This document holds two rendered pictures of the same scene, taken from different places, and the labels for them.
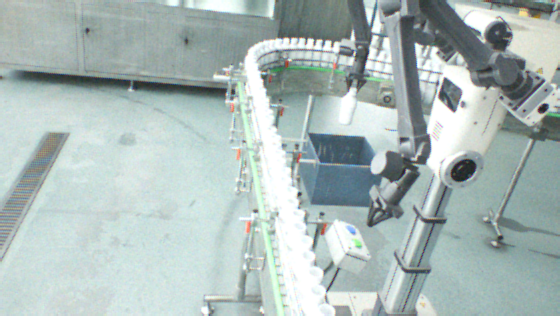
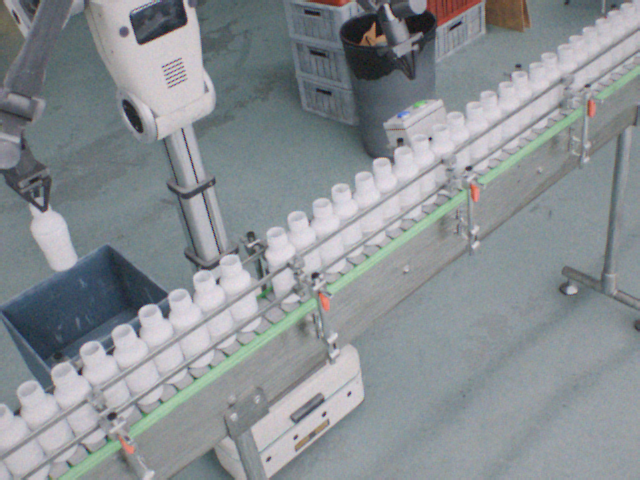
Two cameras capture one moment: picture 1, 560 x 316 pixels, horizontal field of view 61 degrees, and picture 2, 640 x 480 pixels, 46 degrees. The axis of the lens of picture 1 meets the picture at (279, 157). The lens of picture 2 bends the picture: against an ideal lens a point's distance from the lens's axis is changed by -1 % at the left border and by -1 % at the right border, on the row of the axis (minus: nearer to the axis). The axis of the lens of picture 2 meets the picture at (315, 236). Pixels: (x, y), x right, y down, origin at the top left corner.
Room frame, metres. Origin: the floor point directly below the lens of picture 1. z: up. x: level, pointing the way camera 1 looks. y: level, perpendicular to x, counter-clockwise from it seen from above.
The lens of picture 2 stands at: (2.02, 1.18, 2.05)
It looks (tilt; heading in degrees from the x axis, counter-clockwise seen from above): 37 degrees down; 248
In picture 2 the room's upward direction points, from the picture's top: 11 degrees counter-clockwise
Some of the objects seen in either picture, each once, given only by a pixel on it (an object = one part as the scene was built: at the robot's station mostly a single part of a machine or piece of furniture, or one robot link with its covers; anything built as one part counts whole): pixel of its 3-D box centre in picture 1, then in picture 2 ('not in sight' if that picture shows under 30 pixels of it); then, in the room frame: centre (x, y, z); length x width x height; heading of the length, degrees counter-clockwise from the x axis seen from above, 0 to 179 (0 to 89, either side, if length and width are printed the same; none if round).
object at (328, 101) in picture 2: not in sight; (360, 77); (0.16, -2.28, 0.11); 0.61 x 0.41 x 0.22; 18
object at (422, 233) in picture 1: (416, 249); (206, 235); (1.62, -0.63, 0.74); 0.11 x 0.11 x 0.40; 13
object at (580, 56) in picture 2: not in sight; (574, 67); (0.65, -0.18, 1.08); 0.06 x 0.06 x 0.17
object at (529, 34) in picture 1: (491, 69); not in sight; (5.46, -2.22, 0.59); 1.10 x 0.62 x 1.18; 85
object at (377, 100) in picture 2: not in sight; (394, 87); (0.30, -1.70, 0.32); 0.45 x 0.45 x 0.64
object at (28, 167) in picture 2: (358, 67); (18, 159); (2.01, -0.27, 1.35); 0.10 x 0.07 x 0.07; 105
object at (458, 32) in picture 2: not in sight; (430, 28); (-0.50, -2.54, 0.11); 0.61 x 0.41 x 0.22; 16
